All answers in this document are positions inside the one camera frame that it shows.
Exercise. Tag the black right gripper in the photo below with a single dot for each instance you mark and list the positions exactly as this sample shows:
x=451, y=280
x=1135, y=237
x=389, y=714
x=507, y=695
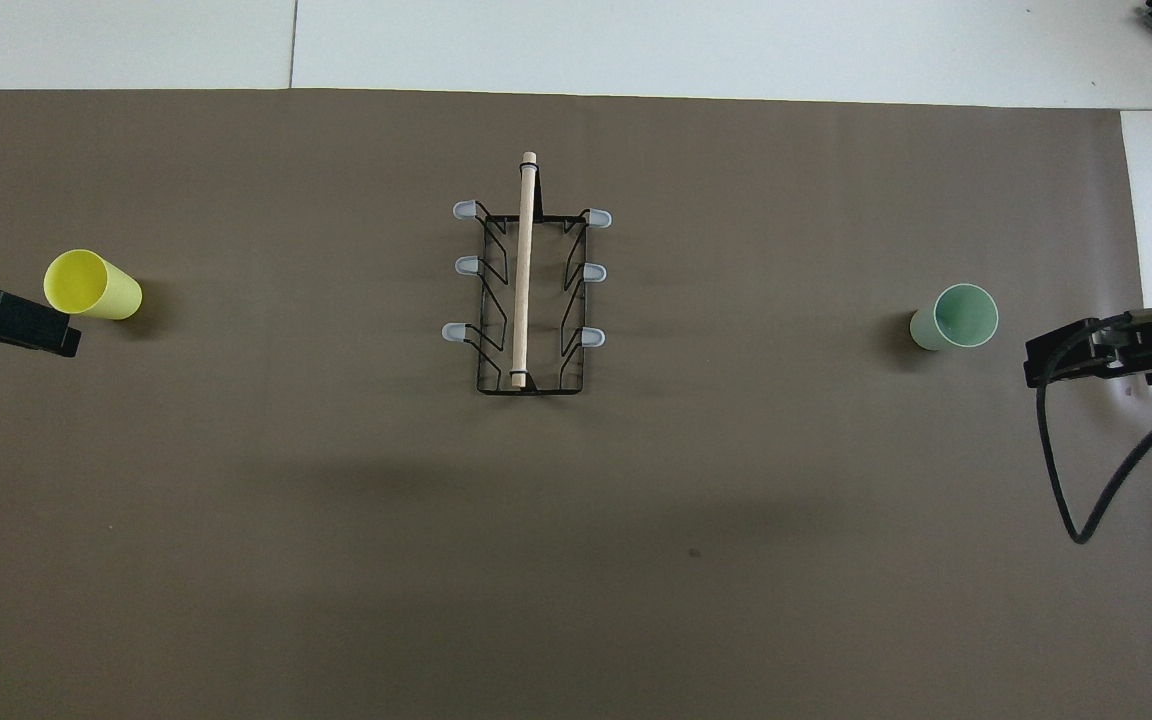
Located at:
x=1136, y=350

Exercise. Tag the yellow plastic cup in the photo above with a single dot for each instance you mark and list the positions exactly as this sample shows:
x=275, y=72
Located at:
x=86, y=283

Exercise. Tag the pale green plastic cup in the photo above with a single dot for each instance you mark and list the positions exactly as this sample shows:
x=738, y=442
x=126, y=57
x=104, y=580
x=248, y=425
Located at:
x=964, y=316

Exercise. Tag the brown paper table mat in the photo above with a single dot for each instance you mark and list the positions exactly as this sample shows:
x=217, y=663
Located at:
x=336, y=520

